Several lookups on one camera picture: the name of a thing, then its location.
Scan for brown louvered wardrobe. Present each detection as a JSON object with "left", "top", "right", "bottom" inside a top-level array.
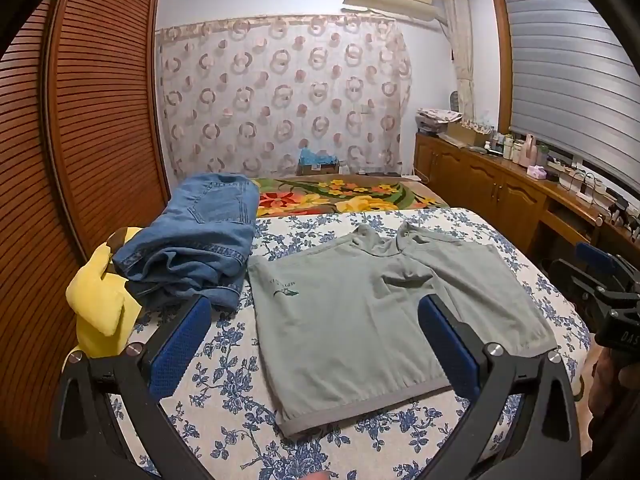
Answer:
[{"left": 1, "top": 0, "right": 169, "bottom": 464}]

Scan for yellow plush toy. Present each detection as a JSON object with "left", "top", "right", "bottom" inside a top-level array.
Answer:
[{"left": 65, "top": 228, "right": 141, "bottom": 359}]

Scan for box with blue item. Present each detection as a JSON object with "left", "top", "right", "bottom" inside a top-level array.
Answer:
[{"left": 296, "top": 148, "right": 340, "bottom": 176}]

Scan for left hand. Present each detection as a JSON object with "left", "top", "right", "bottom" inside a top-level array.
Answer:
[{"left": 302, "top": 471, "right": 330, "bottom": 480}]

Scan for right hand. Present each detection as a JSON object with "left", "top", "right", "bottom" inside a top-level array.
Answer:
[{"left": 588, "top": 348, "right": 638, "bottom": 417}]

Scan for grey window blind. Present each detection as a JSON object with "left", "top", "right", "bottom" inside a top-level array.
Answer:
[{"left": 503, "top": 0, "right": 639, "bottom": 188}]

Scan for blue floral white quilt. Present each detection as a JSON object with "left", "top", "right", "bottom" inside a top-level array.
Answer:
[{"left": 158, "top": 208, "right": 591, "bottom": 479}]

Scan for tied beige side curtain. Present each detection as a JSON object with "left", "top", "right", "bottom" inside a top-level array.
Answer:
[{"left": 442, "top": 0, "right": 474, "bottom": 119}]

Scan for pink bottle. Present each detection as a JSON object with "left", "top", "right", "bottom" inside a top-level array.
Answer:
[{"left": 518, "top": 134, "right": 538, "bottom": 168}]

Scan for folded blue jeans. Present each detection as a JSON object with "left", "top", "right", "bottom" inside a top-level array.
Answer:
[{"left": 113, "top": 174, "right": 259, "bottom": 312}]

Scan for colourful flower blanket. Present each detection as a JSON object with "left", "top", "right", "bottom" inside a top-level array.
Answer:
[{"left": 253, "top": 174, "right": 448, "bottom": 218}]

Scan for grey-green shorts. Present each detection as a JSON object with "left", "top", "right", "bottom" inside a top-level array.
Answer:
[{"left": 247, "top": 223, "right": 555, "bottom": 437}]

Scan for patterned lace curtain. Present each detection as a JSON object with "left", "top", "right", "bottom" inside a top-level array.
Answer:
[{"left": 156, "top": 14, "right": 412, "bottom": 180}]

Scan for stack of papers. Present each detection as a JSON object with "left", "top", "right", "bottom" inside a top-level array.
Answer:
[{"left": 416, "top": 108, "right": 462, "bottom": 133}]

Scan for long wooden cabinet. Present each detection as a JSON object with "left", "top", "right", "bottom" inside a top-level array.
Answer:
[{"left": 413, "top": 133, "right": 639, "bottom": 269}]

